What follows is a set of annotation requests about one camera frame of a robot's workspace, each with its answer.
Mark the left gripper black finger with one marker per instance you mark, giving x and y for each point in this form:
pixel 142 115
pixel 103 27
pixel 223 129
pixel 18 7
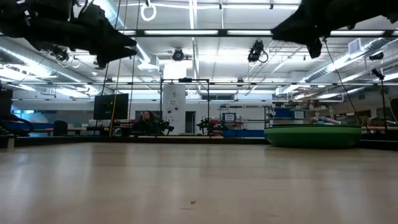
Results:
pixel 105 34
pixel 115 55

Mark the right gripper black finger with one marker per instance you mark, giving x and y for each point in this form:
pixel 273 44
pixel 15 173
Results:
pixel 315 48
pixel 295 31

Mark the black background robot arm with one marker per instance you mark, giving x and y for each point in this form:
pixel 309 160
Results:
pixel 164 127
pixel 210 124

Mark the white air vent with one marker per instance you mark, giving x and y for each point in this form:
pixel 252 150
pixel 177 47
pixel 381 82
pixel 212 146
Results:
pixel 354 46

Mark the black computer monitor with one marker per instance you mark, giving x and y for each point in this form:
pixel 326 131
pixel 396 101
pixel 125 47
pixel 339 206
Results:
pixel 105 107

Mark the black overhead beam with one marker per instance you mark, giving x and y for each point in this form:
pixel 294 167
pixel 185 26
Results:
pixel 186 33

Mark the person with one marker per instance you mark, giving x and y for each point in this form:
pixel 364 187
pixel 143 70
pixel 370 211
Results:
pixel 145 124

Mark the white column cabinet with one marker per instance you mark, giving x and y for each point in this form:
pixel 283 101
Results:
pixel 174 105

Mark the black chair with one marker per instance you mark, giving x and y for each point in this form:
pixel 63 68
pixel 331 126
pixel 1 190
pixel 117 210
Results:
pixel 60 127

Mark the teal green plastic plate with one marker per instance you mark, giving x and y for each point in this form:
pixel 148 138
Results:
pixel 312 140

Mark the blue framed sign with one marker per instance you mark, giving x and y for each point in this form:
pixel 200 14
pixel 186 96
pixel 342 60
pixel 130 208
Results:
pixel 229 117

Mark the blue storage bins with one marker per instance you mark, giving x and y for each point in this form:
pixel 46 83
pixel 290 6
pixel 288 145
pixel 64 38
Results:
pixel 242 133

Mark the black ceiling camera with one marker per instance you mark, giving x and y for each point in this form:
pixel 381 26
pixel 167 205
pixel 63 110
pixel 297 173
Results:
pixel 62 54
pixel 178 54
pixel 256 51

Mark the black stand with camera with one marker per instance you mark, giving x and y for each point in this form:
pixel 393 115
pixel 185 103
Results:
pixel 383 93

